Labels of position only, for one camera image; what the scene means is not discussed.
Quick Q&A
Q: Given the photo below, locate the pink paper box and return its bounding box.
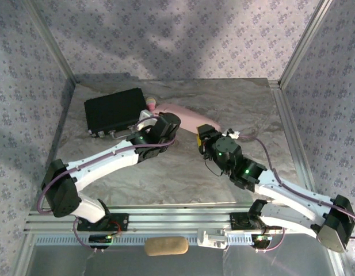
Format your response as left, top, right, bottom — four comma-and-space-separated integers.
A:
153, 103, 223, 135

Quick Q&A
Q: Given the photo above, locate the black hard case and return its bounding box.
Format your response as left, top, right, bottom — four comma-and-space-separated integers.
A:
83, 88, 148, 139

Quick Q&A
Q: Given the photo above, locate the small circuit board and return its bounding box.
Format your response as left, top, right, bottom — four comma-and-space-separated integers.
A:
251, 234, 273, 248
89, 234, 112, 250

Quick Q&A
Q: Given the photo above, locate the tan sponge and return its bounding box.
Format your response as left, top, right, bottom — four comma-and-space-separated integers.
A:
144, 236, 189, 256

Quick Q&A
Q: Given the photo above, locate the thin black camera cable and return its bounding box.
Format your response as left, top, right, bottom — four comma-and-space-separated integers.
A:
204, 156, 227, 177

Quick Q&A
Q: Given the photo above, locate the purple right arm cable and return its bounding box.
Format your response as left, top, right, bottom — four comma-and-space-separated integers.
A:
239, 134, 355, 254

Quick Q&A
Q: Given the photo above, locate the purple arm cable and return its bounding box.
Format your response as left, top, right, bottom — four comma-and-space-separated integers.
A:
36, 114, 178, 254
239, 134, 355, 254

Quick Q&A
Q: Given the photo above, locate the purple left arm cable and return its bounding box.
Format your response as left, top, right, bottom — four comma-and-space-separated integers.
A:
36, 114, 178, 254

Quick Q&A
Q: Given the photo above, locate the aluminium side rail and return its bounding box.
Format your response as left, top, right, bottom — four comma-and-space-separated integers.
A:
268, 79, 319, 196

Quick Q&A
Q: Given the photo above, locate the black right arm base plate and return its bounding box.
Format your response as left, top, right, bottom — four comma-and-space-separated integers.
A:
229, 212, 283, 231

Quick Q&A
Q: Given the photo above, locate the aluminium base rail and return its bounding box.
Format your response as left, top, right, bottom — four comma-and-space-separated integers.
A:
24, 205, 339, 233

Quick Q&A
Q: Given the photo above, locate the white plastic bracket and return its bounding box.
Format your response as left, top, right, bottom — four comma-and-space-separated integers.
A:
196, 228, 228, 248

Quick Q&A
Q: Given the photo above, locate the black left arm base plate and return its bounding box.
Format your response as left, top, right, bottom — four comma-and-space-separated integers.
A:
76, 213, 129, 232

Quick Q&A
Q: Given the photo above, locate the grey slotted cable duct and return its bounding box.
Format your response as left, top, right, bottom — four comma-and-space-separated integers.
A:
35, 234, 257, 245

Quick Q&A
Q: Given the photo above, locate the aluminium frame post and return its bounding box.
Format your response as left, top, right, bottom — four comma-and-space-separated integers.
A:
24, 0, 78, 84
278, 0, 335, 87

